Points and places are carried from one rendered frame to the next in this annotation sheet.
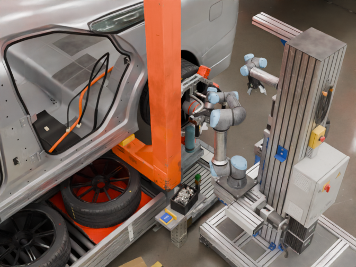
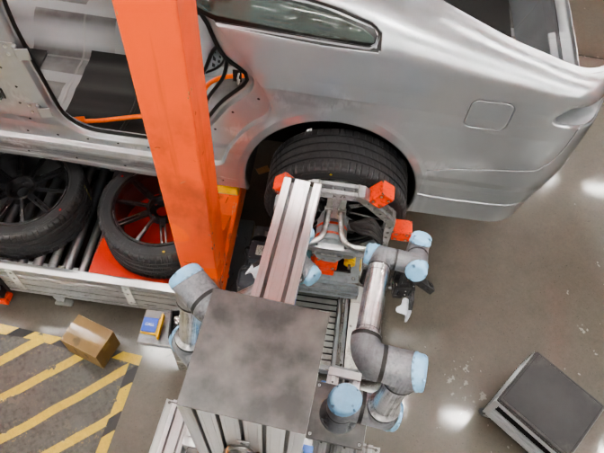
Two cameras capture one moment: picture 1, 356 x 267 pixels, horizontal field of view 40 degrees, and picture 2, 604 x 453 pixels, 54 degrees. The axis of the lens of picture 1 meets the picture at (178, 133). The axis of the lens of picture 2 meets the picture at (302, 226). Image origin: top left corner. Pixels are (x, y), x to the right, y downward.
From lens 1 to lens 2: 2.46 m
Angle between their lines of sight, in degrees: 33
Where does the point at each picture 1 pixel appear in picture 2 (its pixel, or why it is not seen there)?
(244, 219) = (160, 440)
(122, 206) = (136, 259)
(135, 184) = not seen: hidden behind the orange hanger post
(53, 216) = (68, 194)
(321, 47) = (244, 376)
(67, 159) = (99, 144)
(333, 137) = not seen: outside the picture
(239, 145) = (426, 338)
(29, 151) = (25, 95)
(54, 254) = (11, 235)
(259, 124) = (497, 340)
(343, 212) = not seen: outside the picture
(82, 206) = (102, 215)
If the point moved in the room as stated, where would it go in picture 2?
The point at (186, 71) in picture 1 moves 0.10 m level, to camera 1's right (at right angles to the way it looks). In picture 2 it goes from (348, 170) to (362, 186)
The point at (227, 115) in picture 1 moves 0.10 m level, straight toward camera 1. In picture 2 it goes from (190, 292) to (159, 306)
